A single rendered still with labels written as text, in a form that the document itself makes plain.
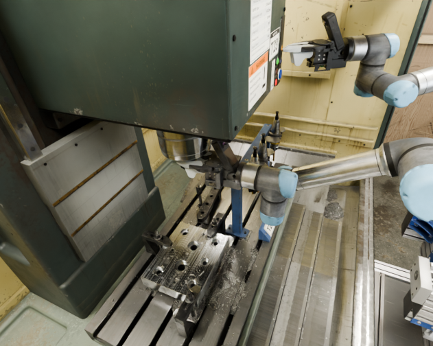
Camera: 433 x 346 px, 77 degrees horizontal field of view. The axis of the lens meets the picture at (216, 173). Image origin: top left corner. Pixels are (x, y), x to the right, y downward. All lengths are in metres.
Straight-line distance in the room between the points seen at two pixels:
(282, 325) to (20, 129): 1.14
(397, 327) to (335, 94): 1.34
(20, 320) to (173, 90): 1.40
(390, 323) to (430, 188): 1.39
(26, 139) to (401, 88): 1.11
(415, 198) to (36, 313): 1.61
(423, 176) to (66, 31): 0.84
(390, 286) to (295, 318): 1.01
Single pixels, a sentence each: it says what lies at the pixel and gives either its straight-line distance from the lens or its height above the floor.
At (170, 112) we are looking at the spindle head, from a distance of 0.66.
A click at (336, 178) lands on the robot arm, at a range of 0.87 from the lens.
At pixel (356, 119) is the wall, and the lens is 1.78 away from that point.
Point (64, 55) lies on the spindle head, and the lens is 0.82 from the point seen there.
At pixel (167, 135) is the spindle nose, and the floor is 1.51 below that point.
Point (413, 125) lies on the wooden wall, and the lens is 3.65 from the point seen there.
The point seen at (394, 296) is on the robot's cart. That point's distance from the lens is 2.12.
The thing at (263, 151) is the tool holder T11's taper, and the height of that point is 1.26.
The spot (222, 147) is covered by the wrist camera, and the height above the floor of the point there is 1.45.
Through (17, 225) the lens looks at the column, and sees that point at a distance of 1.12.
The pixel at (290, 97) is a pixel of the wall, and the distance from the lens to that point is 1.77.
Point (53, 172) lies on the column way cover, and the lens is 1.07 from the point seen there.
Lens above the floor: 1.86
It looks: 36 degrees down
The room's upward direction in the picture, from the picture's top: 4 degrees counter-clockwise
